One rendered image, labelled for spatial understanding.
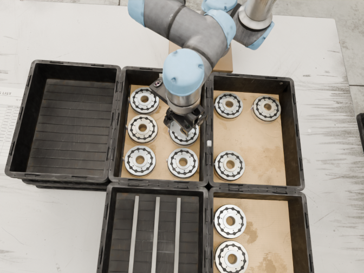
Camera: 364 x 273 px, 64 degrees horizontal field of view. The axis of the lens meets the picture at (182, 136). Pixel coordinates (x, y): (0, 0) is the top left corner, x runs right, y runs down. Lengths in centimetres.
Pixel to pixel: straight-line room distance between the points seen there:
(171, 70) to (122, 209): 57
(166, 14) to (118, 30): 83
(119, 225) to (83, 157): 26
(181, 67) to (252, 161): 59
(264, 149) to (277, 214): 22
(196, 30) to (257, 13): 46
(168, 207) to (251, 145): 36
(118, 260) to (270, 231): 48
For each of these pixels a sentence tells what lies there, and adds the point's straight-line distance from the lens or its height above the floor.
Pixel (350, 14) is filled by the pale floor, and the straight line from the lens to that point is 291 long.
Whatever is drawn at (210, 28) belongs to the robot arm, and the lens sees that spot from 59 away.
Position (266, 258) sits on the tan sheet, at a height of 83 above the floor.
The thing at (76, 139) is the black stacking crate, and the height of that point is 83.
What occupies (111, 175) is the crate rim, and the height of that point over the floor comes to 93.
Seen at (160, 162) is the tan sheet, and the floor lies 83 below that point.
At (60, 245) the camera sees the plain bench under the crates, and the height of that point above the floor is 70.
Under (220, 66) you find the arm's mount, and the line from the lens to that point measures 121.
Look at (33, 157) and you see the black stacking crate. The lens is 108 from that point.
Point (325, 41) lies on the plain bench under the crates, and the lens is 159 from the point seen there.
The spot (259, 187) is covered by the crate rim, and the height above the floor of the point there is 93.
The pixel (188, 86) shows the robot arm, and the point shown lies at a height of 134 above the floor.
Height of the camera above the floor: 179
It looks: 70 degrees down
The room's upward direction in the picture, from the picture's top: 12 degrees clockwise
